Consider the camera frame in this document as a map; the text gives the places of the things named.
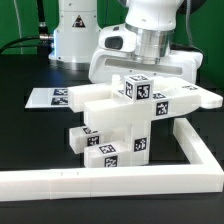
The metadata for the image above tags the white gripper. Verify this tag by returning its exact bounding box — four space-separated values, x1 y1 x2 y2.
88 48 203 84

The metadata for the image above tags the white tagged cube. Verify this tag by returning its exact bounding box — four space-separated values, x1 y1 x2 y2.
124 74 154 102

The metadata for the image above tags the white chair seat part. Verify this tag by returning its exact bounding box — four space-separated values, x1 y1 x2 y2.
99 121 153 167

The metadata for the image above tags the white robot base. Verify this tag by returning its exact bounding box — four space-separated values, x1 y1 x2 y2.
49 0 101 71

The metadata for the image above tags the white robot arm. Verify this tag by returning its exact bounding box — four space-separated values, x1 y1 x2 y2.
89 0 203 83

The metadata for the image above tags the white tag sheet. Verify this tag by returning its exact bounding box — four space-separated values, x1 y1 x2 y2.
26 87 68 109

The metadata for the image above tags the white U-shaped frame fence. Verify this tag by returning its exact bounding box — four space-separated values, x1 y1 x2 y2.
0 118 224 202

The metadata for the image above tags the black cable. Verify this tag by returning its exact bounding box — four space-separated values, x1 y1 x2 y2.
0 34 56 56

